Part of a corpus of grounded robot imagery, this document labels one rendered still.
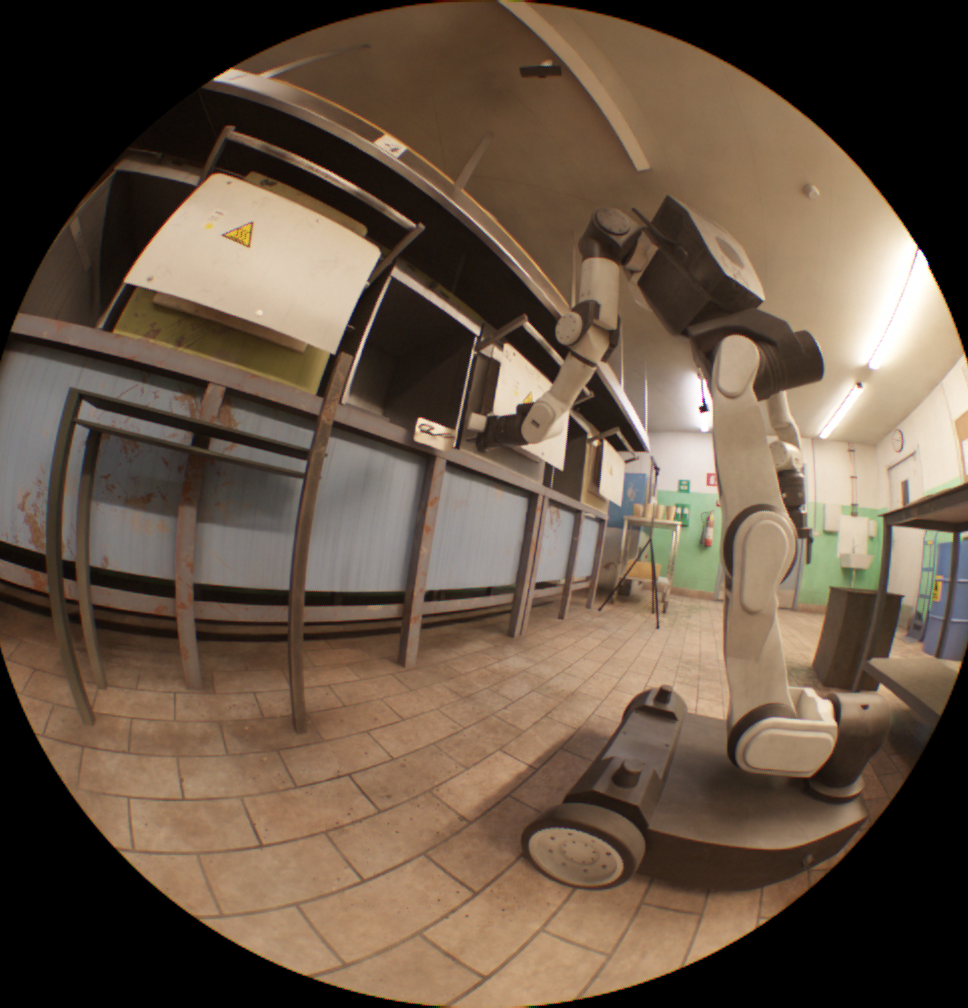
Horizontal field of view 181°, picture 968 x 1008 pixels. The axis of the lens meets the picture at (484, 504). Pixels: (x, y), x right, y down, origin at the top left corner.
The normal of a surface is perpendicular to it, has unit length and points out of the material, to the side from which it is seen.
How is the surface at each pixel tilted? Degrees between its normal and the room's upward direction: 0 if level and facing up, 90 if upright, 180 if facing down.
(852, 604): 90
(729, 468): 90
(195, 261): 90
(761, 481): 90
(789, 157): 180
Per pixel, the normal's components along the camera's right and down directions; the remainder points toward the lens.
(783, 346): -0.57, 0.23
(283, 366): 0.75, 0.07
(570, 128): -0.16, 0.98
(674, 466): -0.64, -0.16
